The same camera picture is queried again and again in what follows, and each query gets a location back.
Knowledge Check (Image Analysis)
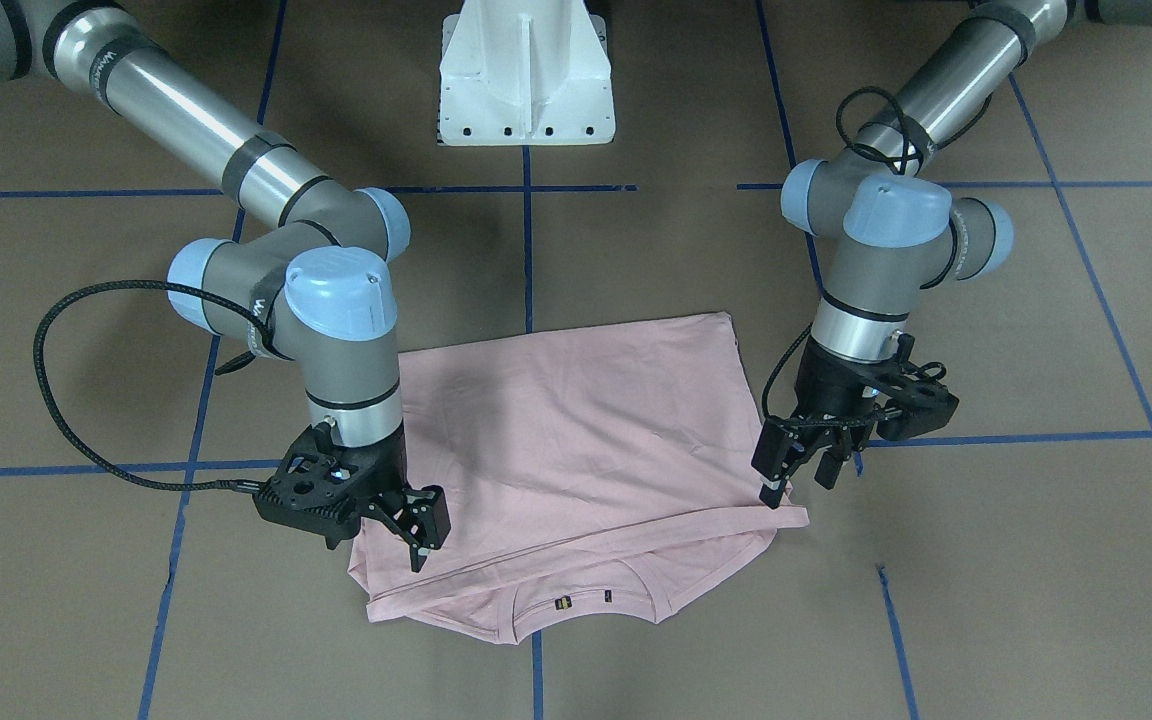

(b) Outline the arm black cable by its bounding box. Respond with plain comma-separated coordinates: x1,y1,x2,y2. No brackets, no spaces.
761,85,996,420
32,280,282,493

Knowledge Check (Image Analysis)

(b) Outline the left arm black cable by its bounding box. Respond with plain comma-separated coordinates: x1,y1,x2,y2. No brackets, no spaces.
761,85,996,420

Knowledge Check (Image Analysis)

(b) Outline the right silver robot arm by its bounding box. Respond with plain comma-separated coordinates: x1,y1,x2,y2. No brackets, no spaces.
0,1,450,571

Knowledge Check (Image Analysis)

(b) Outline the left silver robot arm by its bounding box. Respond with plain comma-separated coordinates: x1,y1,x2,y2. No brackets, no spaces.
751,1,1152,509

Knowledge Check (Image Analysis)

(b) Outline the pink Snoopy t-shirt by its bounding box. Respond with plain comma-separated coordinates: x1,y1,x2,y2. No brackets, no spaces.
349,313,809,644

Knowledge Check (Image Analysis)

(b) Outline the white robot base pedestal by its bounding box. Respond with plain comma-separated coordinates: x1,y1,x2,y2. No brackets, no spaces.
435,1,617,147

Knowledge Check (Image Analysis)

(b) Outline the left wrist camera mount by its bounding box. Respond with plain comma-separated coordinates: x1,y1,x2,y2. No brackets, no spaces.
877,333,960,442

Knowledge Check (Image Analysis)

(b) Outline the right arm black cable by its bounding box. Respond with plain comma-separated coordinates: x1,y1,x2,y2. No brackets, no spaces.
32,280,282,493

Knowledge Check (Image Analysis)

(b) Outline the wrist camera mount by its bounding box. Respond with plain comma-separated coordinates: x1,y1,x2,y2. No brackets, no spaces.
877,333,960,442
252,420,361,538

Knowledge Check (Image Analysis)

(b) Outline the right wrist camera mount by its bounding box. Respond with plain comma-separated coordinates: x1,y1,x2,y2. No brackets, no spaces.
252,420,361,538

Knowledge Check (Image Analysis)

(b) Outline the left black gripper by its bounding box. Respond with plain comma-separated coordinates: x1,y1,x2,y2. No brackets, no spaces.
751,338,882,509

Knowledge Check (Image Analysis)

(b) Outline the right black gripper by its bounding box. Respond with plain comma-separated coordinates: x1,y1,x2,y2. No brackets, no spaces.
321,420,450,573

